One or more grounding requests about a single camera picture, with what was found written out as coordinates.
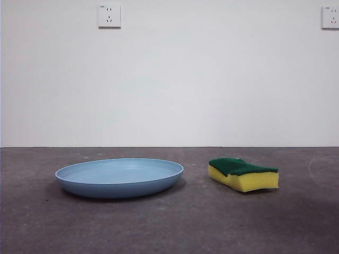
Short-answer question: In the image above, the light blue round plate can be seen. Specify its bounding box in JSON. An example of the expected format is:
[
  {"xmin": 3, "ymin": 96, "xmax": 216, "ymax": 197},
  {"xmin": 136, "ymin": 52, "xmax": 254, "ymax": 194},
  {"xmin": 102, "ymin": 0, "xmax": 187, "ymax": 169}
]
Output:
[{"xmin": 55, "ymin": 158, "xmax": 185, "ymax": 199}]

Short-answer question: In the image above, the yellow green scouring sponge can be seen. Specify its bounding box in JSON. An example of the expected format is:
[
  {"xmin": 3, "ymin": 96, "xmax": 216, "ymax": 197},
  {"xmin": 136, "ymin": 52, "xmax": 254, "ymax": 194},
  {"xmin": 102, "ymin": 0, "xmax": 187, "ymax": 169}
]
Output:
[{"xmin": 208, "ymin": 157, "xmax": 280, "ymax": 194}]

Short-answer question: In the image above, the white wall socket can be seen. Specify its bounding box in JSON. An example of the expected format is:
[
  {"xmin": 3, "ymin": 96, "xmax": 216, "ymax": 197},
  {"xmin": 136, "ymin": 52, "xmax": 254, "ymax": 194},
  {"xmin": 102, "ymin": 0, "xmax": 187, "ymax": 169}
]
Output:
[
  {"xmin": 98, "ymin": 4, "xmax": 122, "ymax": 29},
  {"xmin": 322, "ymin": 5, "xmax": 339, "ymax": 30}
]

